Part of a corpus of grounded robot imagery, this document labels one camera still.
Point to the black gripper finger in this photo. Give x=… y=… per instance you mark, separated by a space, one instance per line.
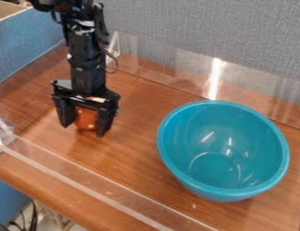
x=103 y=119
x=64 y=111

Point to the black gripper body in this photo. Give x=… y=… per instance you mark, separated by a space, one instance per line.
x=84 y=89

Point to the red white-spotted toy mushroom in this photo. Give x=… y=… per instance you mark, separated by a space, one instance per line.
x=84 y=119

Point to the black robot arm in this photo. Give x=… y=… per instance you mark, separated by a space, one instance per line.
x=86 y=36

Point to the blue plastic bowl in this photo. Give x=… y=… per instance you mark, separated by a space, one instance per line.
x=222 y=149

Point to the blue partition with wooden shelf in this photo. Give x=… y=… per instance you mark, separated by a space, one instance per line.
x=28 y=34

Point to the clear acrylic front barrier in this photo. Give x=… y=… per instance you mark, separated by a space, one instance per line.
x=118 y=197

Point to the clear acrylic barrier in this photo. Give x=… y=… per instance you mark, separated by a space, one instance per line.
x=171 y=65
x=118 y=197

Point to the clear acrylic back barrier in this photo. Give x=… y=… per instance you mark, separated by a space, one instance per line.
x=171 y=65

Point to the clear acrylic corner bracket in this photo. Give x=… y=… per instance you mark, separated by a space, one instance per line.
x=112 y=48

